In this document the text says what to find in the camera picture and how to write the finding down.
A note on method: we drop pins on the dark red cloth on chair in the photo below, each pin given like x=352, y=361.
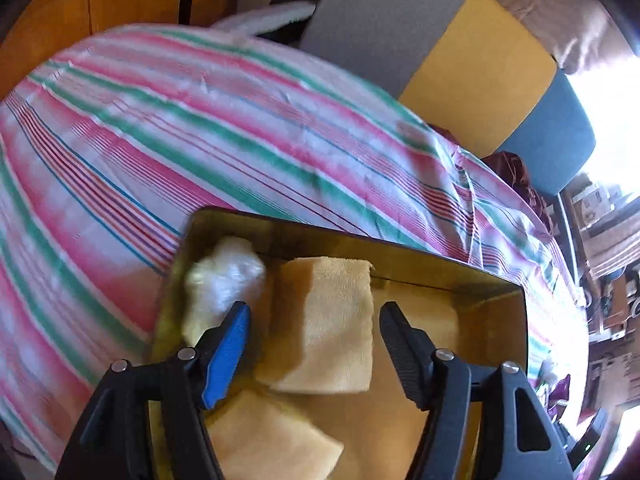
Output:
x=512, y=170

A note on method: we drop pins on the grey yellow blue armchair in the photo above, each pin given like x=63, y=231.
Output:
x=467, y=66

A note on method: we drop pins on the white plastic-wrapped bundle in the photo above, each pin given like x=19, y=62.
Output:
x=231, y=272

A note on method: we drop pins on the pink patterned curtain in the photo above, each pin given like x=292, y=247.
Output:
x=579, y=34

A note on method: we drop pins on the gold rectangular tray box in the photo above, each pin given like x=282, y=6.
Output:
x=316, y=395

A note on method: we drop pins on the striped pink green tablecloth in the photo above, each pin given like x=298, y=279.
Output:
x=108, y=148

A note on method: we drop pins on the wooden wardrobe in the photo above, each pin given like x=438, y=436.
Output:
x=100, y=5

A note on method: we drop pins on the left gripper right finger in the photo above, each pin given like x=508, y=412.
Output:
x=410, y=350

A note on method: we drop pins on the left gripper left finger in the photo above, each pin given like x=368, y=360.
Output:
x=220, y=351

